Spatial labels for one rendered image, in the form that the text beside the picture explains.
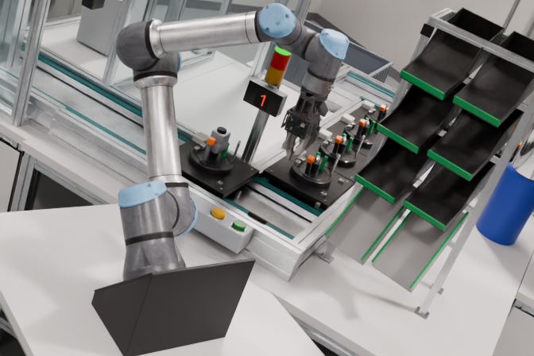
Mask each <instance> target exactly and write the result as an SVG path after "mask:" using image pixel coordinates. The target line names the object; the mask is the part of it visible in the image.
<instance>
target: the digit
mask: <svg viewBox="0 0 534 356"><path fill-rule="evenodd" d="M271 96H272V94H271V93H270V92H268V91H266V90H264V89H262V88H260V87H259V88H258V90H257V94H256V96H255V99H254V101H253V105H255V106H258V107H260V108H261V109H262V110H265V111H266V109H267V106H268V105H269V100H270V99H271Z"/></svg>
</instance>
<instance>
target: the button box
mask: <svg viewBox="0 0 534 356"><path fill-rule="evenodd" d="M191 197H192V198H193V200H194V201H195V204H196V206H197V210H198V215H197V220H196V222H195V225H194V226H193V228H195V229H196V230H198V231H199V232H201V233H203V234H205V235H206V236H208V237H209V238H211V239H213V240H215V241H216V242H218V243H219V244H221V245H223V246H225V247H226V248H227V249H229V250H231V251H233V252H235V253H239V252H240V251H241V250H243V249H244V248H245V247H246V246H248V244H249V242H250V239H251V236H252V233H253V230H254V228H253V227H251V226H249V225H247V224H246V229H245V230H237V229H235V228H234V227H233V225H232V223H233V221H234V220H235V219H236V218H235V217H234V216H232V215H230V214H228V213H226V216H225V217H224V218H217V217H215V216H213V214H212V213H211V212H212V209H213V208H215V207H216V206H215V205H213V204H212V203H209V202H207V201H206V200H205V199H203V198H201V197H199V196H197V195H196V194H193V195H191Z"/></svg>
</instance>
